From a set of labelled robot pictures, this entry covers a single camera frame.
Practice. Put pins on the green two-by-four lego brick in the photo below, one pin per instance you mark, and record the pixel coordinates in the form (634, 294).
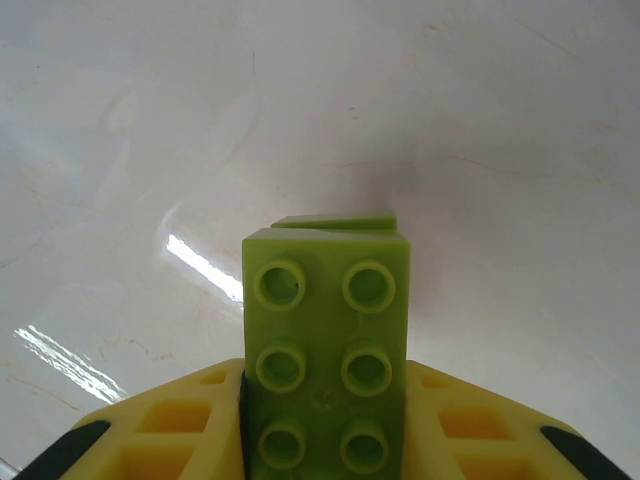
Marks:
(325, 325)
(340, 220)

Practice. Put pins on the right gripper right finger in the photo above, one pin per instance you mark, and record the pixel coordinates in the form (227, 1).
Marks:
(430, 400)

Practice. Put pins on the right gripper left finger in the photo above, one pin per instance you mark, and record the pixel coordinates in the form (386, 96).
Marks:
(220, 395)

